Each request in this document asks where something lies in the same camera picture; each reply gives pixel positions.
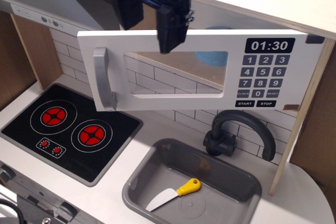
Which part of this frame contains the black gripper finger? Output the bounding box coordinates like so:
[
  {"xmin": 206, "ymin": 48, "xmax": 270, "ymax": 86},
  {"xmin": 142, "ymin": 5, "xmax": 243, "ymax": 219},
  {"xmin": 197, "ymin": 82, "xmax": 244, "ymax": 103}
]
[
  {"xmin": 156, "ymin": 5, "xmax": 194, "ymax": 54},
  {"xmin": 110, "ymin": 0, "xmax": 144, "ymax": 30}
]

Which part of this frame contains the white toy microwave door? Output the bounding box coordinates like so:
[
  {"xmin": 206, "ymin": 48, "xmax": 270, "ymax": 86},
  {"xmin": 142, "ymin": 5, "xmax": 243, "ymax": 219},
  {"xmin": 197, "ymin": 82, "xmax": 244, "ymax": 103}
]
[{"xmin": 78, "ymin": 30, "xmax": 310, "ymax": 111}]

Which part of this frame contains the wooden microwave cabinet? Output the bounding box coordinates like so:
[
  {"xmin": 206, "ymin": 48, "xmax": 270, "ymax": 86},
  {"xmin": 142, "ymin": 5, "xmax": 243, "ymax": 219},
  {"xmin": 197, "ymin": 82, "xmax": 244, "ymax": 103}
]
[{"xmin": 196, "ymin": 0, "xmax": 335, "ymax": 196}]

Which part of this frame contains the grey range hood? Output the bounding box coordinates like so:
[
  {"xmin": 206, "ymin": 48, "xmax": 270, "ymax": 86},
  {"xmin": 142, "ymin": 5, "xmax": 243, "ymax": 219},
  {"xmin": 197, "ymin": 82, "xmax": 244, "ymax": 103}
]
[{"xmin": 1, "ymin": 0, "xmax": 120, "ymax": 36}]

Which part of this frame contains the light blue bowl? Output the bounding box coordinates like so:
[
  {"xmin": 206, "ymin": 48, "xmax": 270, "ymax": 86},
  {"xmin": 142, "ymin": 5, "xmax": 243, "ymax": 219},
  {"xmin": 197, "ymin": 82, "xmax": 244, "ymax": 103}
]
[{"xmin": 194, "ymin": 26, "xmax": 233, "ymax": 67}]

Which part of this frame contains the dark grey toy faucet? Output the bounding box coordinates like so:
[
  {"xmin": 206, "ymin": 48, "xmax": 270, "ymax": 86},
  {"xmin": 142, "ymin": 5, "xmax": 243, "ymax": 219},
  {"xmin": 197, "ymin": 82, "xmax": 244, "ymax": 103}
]
[{"xmin": 203, "ymin": 110, "xmax": 276, "ymax": 161}]

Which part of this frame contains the black toy stovetop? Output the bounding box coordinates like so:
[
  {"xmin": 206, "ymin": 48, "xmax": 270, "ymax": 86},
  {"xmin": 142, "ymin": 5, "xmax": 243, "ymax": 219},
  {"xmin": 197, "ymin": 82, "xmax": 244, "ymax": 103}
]
[{"xmin": 1, "ymin": 84, "xmax": 143, "ymax": 187}]

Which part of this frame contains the grey toy sink basin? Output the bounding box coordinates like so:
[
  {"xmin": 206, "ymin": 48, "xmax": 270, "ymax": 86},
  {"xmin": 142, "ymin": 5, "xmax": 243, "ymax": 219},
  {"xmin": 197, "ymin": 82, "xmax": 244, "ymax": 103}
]
[{"xmin": 122, "ymin": 138, "xmax": 262, "ymax": 223}]

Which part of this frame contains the grey oven control panel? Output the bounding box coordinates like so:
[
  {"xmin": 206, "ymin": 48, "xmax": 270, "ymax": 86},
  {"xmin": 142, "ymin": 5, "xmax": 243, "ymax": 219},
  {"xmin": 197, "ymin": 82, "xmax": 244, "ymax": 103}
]
[{"xmin": 1, "ymin": 163, "xmax": 100, "ymax": 223}]

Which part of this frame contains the yellow handled toy knife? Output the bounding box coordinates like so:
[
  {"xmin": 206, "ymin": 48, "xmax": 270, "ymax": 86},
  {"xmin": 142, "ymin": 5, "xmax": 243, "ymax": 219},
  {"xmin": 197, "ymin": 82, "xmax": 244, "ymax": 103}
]
[{"xmin": 145, "ymin": 178, "xmax": 202, "ymax": 212}]

